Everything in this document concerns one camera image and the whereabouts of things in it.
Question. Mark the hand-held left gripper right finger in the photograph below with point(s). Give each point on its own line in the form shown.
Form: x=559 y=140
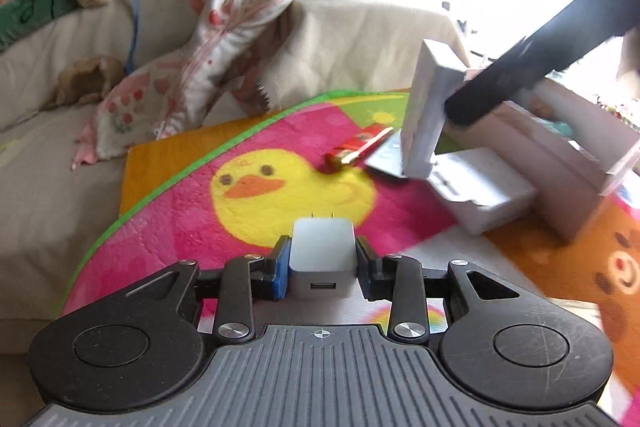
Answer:
x=364 y=269

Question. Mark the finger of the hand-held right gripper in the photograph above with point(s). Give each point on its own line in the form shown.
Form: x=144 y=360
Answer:
x=505 y=79

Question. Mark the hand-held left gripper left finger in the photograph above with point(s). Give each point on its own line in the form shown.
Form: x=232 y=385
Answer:
x=282 y=268

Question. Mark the white charger adapter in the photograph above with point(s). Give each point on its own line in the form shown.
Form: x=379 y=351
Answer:
x=322 y=252

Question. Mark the white rectangular box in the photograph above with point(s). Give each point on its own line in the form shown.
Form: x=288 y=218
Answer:
x=425 y=107

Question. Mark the pink cardboard box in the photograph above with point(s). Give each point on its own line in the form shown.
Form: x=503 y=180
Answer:
x=550 y=157

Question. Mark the dark rectangular device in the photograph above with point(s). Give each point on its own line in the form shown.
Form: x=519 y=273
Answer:
x=387 y=157

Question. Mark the white open-lid box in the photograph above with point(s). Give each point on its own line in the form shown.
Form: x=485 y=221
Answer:
x=482 y=192

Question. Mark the colourful cartoon printed mat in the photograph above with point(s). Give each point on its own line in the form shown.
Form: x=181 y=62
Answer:
x=175 y=217

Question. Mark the red lighter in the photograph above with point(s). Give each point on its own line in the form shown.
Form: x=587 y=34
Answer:
x=357 y=147

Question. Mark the beige covered sofa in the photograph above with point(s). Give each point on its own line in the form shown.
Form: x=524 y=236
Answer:
x=50 y=167

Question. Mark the floral pink white blanket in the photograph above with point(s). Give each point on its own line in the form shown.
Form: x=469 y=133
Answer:
x=240 y=7

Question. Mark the brown crumpled cloth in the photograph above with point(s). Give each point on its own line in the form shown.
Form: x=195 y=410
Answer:
x=85 y=79

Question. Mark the green plush toy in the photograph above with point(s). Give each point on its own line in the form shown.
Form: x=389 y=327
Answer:
x=35 y=9

